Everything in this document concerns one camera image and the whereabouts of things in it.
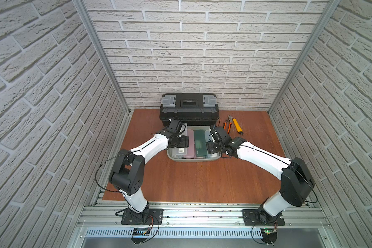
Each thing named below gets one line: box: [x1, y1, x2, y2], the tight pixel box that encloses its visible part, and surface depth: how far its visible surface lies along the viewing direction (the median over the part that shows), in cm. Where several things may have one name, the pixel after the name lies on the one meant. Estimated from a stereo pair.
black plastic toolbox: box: [159, 93, 220, 127], surface depth 102 cm
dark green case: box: [193, 129, 208, 158], surface depth 97 cm
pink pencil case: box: [183, 129, 195, 159], surface depth 94 cm
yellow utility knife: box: [232, 118, 244, 135], surface depth 112 cm
